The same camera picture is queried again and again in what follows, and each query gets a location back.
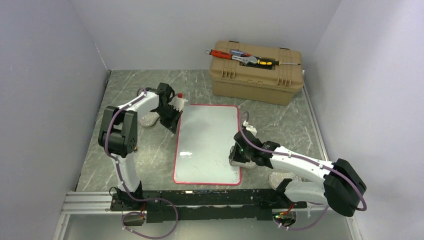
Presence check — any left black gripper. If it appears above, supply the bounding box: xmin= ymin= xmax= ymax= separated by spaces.
xmin=154 ymin=104 xmax=183 ymax=134

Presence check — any red framed whiteboard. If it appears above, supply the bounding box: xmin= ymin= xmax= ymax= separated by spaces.
xmin=173 ymin=104 xmax=242 ymax=186

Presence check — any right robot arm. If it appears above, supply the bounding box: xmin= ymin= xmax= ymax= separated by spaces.
xmin=229 ymin=128 xmax=367 ymax=217

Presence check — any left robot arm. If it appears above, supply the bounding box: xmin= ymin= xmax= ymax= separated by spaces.
xmin=97 ymin=82 xmax=188 ymax=210

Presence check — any tan plastic toolbox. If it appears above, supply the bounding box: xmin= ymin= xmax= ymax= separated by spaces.
xmin=209 ymin=40 xmax=304 ymax=106

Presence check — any yellow black screwdriver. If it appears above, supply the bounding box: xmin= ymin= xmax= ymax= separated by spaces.
xmin=257 ymin=58 xmax=301 ymax=66

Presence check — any blue red screwdriver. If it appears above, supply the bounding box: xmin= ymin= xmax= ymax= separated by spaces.
xmin=229 ymin=49 xmax=252 ymax=57

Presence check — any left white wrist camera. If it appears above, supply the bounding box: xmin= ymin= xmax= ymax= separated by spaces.
xmin=170 ymin=93 xmax=189 ymax=112

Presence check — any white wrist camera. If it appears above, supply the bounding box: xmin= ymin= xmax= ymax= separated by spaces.
xmin=170 ymin=93 xmax=189 ymax=112
xmin=242 ymin=120 xmax=257 ymax=137

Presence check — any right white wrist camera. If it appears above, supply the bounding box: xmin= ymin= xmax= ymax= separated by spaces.
xmin=242 ymin=120 xmax=257 ymax=137

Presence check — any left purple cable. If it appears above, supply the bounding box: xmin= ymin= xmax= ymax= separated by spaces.
xmin=104 ymin=87 xmax=179 ymax=239

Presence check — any purple cable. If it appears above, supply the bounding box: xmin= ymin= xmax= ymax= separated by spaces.
xmin=237 ymin=111 xmax=368 ymax=232
xmin=104 ymin=87 xmax=179 ymax=239

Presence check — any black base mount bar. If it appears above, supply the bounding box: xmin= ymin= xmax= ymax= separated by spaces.
xmin=109 ymin=188 xmax=307 ymax=223

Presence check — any red handled adjustable wrench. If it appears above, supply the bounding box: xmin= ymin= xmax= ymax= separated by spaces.
xmin=205 ymin=49 xmax=259 ymax=65

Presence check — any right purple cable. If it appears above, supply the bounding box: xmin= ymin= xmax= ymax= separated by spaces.
xmin=237 ymin=111 xmax=368 ymax=232

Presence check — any aluminium rail frame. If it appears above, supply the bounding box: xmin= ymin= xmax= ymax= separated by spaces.
xmin=53 ymin=189 xmax=362 ymax=240

